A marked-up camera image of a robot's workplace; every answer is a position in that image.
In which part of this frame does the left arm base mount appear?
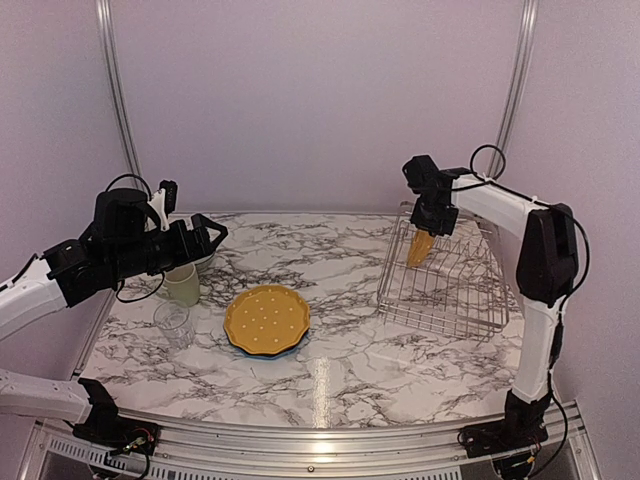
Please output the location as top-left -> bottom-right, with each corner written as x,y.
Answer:
72,417 -> 160,456

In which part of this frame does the front aluminium rail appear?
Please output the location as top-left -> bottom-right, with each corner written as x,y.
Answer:
29,407 -> 601,480

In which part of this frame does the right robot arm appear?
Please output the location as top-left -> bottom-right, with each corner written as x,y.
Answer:
402,155 -> 584,448

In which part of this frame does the right aluminium frame post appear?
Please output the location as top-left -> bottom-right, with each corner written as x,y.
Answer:
487,0 -> 541,174

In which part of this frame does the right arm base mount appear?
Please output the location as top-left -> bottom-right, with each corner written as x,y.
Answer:
457,420 -> 549,458

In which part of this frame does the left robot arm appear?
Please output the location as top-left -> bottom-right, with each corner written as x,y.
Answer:
1,181 -> 228,445

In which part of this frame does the aluminium frame post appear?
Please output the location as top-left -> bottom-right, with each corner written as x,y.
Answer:
487,0 -> 541,174
94,0 -> 146,176

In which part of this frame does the yellow plate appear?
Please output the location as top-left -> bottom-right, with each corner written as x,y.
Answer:
223,285 -> 311,354
406,229 -> 435,268

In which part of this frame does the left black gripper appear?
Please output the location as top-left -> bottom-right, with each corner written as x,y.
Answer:
108,212 -> 228,282

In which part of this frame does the left aluminium frame post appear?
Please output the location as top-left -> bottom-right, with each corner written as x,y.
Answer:
94,0 -> 146,176

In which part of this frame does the pale green mug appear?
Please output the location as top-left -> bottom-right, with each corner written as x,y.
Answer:
157,263 -> 200,307

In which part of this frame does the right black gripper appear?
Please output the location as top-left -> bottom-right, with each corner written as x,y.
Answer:
409,193 -> 458,236

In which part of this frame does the clear drinking glass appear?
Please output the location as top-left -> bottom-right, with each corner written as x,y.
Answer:
153,300 -> 195,349

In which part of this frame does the white green bowl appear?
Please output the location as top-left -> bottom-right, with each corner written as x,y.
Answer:
194,253 -> 214,275

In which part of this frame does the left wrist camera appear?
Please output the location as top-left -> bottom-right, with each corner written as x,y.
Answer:
146,180 -> 178,232

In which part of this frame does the blue polka dot plate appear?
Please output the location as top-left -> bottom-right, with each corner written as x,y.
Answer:
235,332 -> 309,360

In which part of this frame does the wire dish rack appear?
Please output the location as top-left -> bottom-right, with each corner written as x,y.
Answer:
377,201 -> 510,342

